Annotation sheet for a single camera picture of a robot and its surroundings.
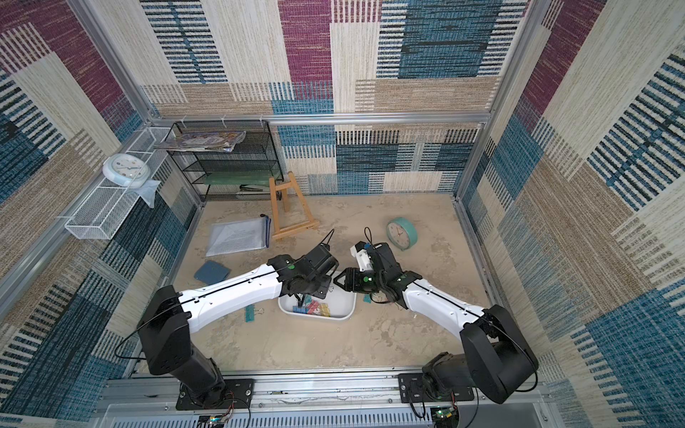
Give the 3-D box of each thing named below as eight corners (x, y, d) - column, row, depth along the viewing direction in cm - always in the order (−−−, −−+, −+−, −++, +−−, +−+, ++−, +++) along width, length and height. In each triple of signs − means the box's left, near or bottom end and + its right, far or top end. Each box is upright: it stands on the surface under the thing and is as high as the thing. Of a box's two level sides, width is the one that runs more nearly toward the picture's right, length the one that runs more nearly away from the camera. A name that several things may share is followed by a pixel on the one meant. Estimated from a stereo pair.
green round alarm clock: (404, 256, 103) (410, 238, 94) (385, 234, 109) (388, 216, 100) (415, 249, 104) (422, 231, 96) (396, 229, 111) (400, 210, 102)
